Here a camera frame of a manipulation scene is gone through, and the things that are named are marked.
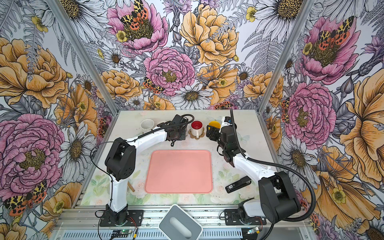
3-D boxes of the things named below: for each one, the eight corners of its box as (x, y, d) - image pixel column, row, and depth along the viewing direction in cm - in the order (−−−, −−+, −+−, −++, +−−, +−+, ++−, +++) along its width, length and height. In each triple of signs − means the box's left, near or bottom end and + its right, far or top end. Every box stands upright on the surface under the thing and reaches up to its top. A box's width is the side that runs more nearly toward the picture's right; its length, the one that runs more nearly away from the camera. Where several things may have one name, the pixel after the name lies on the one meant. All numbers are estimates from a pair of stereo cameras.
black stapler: (227, 194, 84) (228, 191, 80) (224, 188, 86) (225, 185, 82) (249, 183, 88) (251, 180, 84) (246, 178, 90) (248, 174, 86)
